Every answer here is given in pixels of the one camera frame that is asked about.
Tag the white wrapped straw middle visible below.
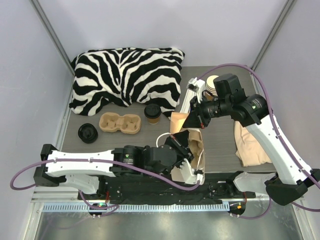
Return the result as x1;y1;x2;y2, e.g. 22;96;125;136
180;89;197;114

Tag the brown paper bag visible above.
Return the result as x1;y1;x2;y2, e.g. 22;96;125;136
170;112;205;182

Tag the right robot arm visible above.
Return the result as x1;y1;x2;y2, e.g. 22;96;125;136
183;73;320;206

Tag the black lid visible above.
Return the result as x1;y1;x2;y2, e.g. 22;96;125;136
144;103;162;119
77;123;98;144

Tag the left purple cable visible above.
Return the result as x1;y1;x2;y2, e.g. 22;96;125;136
9;157;201;221

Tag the single paper cup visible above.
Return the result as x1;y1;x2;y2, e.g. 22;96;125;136
147;117;160;125

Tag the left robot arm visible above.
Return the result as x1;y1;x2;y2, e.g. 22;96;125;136
33;134;203;200

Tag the aluminium rail frame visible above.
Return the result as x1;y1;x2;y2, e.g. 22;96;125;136
24;193;315;240

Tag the white wrapped straw left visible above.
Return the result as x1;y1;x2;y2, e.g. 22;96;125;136
179;88;192;113

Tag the purple cable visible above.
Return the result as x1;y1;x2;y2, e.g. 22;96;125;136
198;62;320;220
9;157;201;221

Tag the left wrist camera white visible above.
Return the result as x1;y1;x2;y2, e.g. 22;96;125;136
178;158;204;185

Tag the stack of paper cups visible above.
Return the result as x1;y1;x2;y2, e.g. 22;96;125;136
205;75;219;96

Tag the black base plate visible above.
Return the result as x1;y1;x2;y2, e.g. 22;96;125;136
83;171;256;205

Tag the white wrapped straw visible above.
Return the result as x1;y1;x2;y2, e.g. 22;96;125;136
180;89;197;114
179;88;192;113

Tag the cardboard cup carrier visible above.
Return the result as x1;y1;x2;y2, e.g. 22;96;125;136
99;112;142;135

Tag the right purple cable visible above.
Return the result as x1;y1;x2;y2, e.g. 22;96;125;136
198;62;320;220

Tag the zebra print pillow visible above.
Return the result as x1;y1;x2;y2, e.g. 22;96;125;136
69;47;185;118

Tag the beige cloth bag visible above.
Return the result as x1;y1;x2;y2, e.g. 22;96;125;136
234;121;272;167

